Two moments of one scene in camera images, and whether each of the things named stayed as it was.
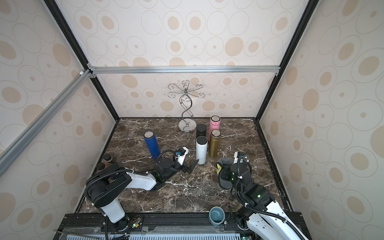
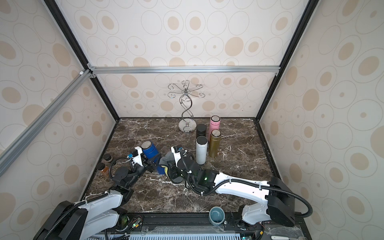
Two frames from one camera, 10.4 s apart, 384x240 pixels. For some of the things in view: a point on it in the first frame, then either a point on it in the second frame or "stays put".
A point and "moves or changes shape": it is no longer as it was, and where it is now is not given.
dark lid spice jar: x=108 y=157 stays put
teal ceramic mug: x=216 y=215 stays put
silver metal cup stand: x=187 y=124 stays put
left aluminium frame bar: x=11 y=152 stays put
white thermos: x=201 y=143 stays put
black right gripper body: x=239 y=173 -> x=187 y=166
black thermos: x=201 y=129 stays put
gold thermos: x=216 y=135 stays put
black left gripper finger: x=189 y=168 -> x=151 y=163
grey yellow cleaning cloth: x=221 y=164 moves or changes shape
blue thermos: x=151 y=139 moves or changes shape
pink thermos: x=214 y=124 stays put
